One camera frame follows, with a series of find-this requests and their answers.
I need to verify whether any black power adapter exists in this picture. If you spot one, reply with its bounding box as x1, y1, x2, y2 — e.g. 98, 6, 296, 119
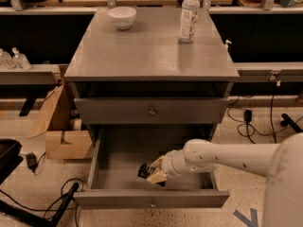
244, 110, 252, 124
26, 152, 38, 172

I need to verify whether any closed grey upper drawer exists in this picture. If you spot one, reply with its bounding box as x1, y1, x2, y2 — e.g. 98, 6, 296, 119
75, 97, 227, 124

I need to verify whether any open grey middle drawer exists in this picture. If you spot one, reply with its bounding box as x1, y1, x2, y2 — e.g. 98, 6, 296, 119
75, 125, 229, 209

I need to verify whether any grey shelf left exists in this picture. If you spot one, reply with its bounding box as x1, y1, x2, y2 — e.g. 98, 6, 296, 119
0, 64, 61, 85

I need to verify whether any grey wooden drawer cabinet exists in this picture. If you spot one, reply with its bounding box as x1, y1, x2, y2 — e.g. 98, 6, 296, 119
64, 8, 239, 139

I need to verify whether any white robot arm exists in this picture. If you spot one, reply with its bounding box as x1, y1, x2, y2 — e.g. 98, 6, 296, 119
148, 133, 303, 227

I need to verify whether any grey shelf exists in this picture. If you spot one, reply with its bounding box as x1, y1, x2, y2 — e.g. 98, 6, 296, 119
234, 62, 303, 82
0, 64, 61, 85

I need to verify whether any black cable floor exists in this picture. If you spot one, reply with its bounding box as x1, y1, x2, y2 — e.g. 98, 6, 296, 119
0, 151, 85, 227
226, 82, 303, 145

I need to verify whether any black stand base left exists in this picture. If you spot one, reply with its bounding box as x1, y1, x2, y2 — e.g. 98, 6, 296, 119
0, 182, 80, 227

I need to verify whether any small white pump bottle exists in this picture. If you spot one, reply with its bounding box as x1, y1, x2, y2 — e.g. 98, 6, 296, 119
224, 40, 232, 51

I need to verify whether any grey shelf right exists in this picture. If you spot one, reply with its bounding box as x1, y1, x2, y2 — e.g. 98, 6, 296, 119
234, 62, 303, 82

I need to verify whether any open cardboard box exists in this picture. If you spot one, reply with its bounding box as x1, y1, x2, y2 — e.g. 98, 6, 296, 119
26, 64, 94, 161

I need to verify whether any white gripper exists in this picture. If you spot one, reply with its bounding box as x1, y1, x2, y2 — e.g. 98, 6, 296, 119
147, 150, 189, 183

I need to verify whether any black cable left floor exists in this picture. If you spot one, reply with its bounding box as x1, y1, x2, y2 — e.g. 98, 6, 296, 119
0, 151, 85, 227

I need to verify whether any black bin left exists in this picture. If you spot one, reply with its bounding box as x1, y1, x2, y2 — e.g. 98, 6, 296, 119
0, 139, 23, 184

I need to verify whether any black rxbar chocolate bar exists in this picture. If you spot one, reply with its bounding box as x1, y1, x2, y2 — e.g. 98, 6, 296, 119
137, 163, 154, 179

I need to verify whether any black cable right floor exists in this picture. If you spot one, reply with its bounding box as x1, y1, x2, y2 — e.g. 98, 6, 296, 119
226, 82, 303, 145

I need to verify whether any clear plastic water bottle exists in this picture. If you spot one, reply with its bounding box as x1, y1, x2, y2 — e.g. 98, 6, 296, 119
179, 0, 200, 43

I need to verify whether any black power adapter right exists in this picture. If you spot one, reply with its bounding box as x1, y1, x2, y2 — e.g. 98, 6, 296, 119
244, 110, 252, 124

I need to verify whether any black chair leg right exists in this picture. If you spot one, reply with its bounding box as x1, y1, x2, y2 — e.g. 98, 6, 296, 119
280, 113, 303, 133

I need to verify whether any black power adapter left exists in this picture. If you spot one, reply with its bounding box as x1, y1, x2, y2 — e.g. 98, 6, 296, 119
26, 152, 38, 172

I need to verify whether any white ceramic bowl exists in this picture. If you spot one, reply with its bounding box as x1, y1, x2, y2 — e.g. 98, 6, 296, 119
108, 7, 136, 29

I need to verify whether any clear sanitizer pump bottle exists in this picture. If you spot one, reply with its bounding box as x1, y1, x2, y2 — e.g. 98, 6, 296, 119
12, 47, 31, 70

